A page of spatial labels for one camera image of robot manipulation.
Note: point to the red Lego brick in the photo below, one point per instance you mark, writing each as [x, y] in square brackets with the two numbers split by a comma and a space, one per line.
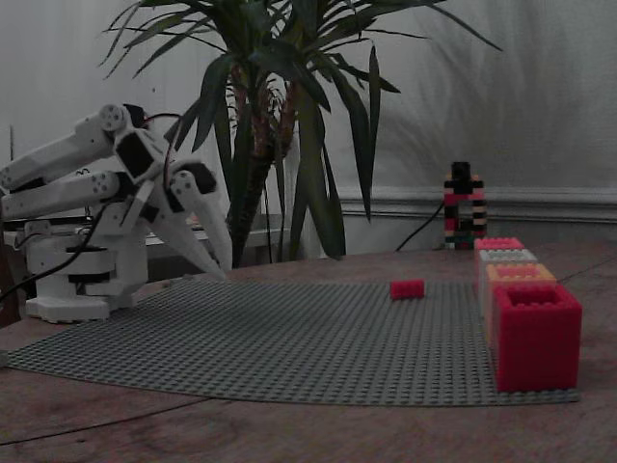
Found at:
[408, 290]

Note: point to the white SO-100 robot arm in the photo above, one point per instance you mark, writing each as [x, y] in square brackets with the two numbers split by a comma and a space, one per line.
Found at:
[58, 154]

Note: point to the grey Lego baseplate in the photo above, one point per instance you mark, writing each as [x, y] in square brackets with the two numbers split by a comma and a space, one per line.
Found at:
[289, 347]

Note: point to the white lego box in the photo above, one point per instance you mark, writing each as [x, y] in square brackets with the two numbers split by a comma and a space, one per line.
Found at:
[506, 255]

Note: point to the orange lego box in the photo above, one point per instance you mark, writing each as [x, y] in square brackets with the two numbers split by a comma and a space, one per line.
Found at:
[520, 274]

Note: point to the large red lego box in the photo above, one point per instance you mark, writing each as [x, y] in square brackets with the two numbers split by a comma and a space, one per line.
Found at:
[537, 347]

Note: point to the green yucca plant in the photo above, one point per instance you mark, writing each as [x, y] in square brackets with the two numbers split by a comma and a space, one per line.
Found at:
[260, 144]

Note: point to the dark wooden furniture leg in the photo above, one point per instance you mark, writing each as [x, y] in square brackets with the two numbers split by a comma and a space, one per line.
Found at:
[7, 289]

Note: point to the multicolour Lego camera tower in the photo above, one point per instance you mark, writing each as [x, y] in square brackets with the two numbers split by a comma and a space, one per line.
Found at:
[463, 212]

